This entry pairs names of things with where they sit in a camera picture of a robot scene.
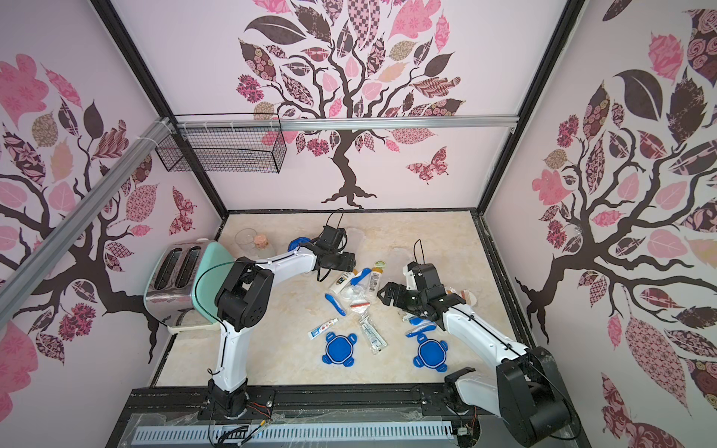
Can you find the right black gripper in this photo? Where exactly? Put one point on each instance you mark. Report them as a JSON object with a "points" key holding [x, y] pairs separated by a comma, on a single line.
{"points": [[396, 294]]}

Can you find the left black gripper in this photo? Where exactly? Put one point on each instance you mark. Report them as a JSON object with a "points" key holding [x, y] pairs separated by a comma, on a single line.
{"points": [[347, 262]]}

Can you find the blue toothbrush case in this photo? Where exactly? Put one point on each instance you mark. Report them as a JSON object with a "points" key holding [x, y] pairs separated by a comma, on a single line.
{"points": [[419, 326]]}

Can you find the clear comb packet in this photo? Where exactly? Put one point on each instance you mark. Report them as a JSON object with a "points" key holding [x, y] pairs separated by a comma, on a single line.
{"points": [[376, 341]]}

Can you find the detached blue container lid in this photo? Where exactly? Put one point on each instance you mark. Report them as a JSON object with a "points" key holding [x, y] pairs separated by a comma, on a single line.
{"points": [[431, 354]]}

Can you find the small toothpaste tube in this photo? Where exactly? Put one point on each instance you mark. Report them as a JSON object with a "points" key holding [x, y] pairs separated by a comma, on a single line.
{"points": [[313, 334]]}

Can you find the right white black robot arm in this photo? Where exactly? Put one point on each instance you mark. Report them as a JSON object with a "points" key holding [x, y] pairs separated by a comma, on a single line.
{"points": [[526, 390]]}

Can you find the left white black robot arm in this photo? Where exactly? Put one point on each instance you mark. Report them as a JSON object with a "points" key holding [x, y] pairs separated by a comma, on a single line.
{"points": [[242, 302]]}

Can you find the far blue lid container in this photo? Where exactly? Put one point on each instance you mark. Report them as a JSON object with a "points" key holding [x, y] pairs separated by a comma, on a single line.
{"points": [[297, 243]]}

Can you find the small bottle cork lid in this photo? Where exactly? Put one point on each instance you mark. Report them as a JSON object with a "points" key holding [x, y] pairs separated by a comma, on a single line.
{"points": [[263, 247]]}

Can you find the clear glass tumbler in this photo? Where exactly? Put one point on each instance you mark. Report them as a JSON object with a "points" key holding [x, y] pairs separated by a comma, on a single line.
{"points": [[244, 240]]}

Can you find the mint chrome toaster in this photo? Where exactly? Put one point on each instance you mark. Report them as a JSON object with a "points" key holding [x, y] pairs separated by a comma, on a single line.
{"points": [[182, 288]]}

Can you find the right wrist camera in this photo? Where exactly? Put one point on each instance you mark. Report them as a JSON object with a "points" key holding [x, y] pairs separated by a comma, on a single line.
{"points": [[410, 275]]}

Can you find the black wire basket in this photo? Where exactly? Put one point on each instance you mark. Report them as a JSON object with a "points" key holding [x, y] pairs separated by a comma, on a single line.
{"points": [[225, 143]]}

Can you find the white slotted cable duct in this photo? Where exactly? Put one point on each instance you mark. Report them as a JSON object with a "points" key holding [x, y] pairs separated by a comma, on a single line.
{"points": [[214, 435]]}

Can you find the back aluminium rail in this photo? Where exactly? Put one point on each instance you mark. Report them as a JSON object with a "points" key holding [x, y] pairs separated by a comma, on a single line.
{"points": [[347, 121]]}

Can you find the aluminium rail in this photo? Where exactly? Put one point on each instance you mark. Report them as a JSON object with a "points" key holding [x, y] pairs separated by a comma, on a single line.
{"points": [[347, 121], [32, 272]]}

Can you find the black base frame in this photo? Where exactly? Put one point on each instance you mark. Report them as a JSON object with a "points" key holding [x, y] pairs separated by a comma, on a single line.
{"points": [[171, 406]]}

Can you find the left aluminium rail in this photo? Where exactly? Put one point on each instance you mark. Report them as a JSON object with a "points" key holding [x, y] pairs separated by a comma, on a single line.
{"points": [[32, 272]]}

